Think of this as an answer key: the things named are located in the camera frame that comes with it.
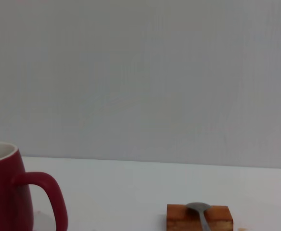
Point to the red ceramic cup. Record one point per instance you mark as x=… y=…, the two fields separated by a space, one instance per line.
x=5 y=192

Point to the dark orange wooden block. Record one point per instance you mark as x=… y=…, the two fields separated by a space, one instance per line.
x=179 y=216

